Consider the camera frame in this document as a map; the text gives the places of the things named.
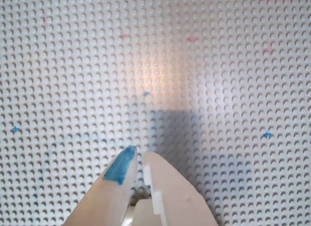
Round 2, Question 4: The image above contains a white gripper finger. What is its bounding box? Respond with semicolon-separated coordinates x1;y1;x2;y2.
143;152;217;226

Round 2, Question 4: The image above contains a grey lego baseplate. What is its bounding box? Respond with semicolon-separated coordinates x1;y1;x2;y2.
0;0;311;226

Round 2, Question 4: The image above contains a blue-tipped white gripper finger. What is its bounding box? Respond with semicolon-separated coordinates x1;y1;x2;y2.
62;145;138;226

